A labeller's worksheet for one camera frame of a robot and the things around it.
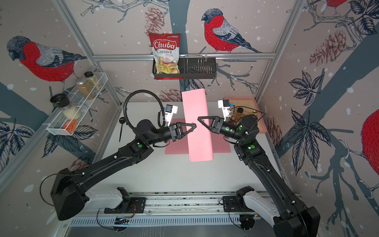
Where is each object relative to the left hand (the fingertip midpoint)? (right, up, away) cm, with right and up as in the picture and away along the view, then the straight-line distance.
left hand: (196, 127), depth 57 cm
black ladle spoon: (-56, 0, +52) cm, 77 cm away
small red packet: (-58, 0, +9) cm, 58 cm away
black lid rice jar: (-60, +6, +11) cm, 61 cm away
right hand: (+1, +3, +2) cm, 4 cm away
